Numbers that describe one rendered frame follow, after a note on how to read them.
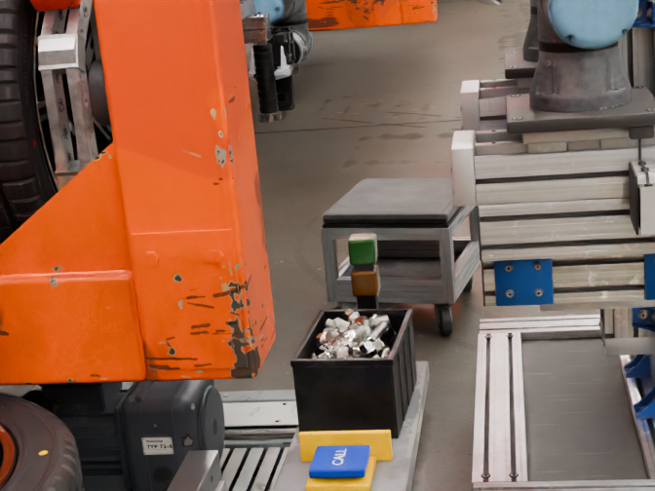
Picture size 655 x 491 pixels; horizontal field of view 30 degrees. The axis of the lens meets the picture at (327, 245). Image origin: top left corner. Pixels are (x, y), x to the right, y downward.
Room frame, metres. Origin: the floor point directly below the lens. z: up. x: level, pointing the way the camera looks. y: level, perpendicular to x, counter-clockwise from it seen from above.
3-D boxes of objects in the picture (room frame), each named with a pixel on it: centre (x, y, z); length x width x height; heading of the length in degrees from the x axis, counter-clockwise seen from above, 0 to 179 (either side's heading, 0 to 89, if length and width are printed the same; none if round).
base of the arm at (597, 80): (1.83, -0.40, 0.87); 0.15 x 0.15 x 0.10
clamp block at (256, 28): (2.32, 0.12, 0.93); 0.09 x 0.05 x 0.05; 80
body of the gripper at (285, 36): (2.46, 0.06, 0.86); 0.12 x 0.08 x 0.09; 170
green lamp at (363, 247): (1.76, -0.05, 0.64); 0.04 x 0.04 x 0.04; 80
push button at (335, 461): (1.40, 0.01, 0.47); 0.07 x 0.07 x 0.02; 80
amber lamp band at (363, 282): (1.76, -0.05, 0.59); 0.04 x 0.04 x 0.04; 80
